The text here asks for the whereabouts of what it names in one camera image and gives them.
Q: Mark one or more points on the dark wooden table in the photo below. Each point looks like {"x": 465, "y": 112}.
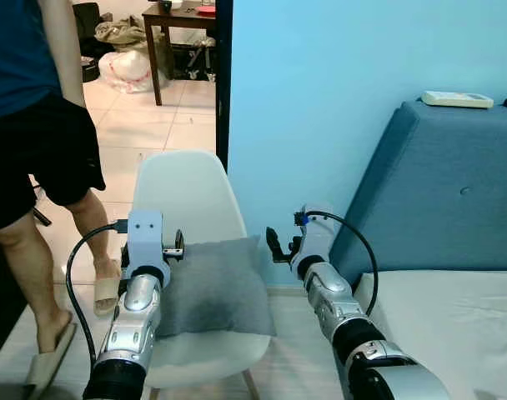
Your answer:
{"x": 178, "y": 17}

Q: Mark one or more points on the dark door frame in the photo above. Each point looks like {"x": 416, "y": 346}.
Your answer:
{"x": 223, "y": 83}

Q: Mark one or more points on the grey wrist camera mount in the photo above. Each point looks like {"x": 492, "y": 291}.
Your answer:
{"x": 145, "y": 233}
{"x": 318, "y": 237}

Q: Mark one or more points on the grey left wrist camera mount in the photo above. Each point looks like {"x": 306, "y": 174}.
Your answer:
{"x": 145, "y": 233}

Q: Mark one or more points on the blue upholstered headboard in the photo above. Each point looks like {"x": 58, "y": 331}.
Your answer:
{"x": 437, "y": 183}

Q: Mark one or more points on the olive cloth bag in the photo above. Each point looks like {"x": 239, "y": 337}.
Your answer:
{"x": 120, "y": 33}

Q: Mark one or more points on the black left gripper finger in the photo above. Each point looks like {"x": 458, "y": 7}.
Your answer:
{"x": 180, "y": 246}

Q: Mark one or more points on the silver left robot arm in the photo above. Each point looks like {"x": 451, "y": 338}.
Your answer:
{"x": 133, "y": 325}

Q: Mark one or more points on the white plastic chair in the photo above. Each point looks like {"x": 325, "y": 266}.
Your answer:
{"x": 183, "y": 192}

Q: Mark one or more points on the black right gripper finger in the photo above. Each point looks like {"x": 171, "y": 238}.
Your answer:
{"x": 276, "y": 247}

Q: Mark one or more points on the white plastic bag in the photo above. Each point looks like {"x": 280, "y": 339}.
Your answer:
{"x": 124, "y": 71}

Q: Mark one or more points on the white bed mattress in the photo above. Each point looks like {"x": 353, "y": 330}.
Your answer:
{"x": 462, "y": 333}

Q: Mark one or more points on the beige slipper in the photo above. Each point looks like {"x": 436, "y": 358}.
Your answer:
{"x": 107, "y": 293}
{"x": 49, "y": 362}

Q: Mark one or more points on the black stand leg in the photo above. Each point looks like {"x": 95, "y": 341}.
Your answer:
{"x": 42, "y": 215}

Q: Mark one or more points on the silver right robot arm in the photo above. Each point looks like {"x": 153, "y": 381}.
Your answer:
{"x": 337, "y": 304}

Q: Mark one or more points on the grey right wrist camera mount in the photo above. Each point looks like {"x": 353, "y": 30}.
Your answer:
{"x": 318, "y": 237}

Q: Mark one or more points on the person in blue shirt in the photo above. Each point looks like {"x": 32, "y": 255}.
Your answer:
{"x": 37, "y": 142}

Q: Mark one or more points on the white remote control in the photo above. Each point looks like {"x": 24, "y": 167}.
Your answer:
{"x": 458, "y": 100}

